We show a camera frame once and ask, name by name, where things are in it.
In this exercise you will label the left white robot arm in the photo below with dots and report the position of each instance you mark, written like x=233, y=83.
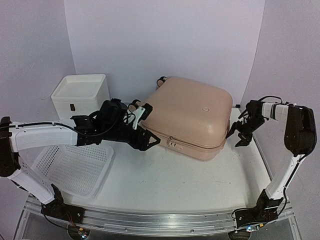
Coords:
x=80, y=130

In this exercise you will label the white drawer cabinet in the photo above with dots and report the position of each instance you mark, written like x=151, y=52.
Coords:
x=80, y=95

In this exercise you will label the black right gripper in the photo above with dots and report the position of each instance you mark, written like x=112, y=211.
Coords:
x=246, y=139

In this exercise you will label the pink hard-shell suitcase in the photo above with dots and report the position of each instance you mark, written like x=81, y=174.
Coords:
x=189, y=117

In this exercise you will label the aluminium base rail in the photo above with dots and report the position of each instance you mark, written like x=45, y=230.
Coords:
x=154, y=224

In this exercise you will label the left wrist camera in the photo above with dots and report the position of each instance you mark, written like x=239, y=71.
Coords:
x=141, y=113

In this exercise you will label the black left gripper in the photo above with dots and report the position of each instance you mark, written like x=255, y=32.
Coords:
x=143, y=145

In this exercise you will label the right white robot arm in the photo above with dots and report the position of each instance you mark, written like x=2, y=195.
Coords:
x=300, y=135

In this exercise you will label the white perforated plastic basket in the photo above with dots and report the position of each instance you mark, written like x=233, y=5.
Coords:
x=76, y=170

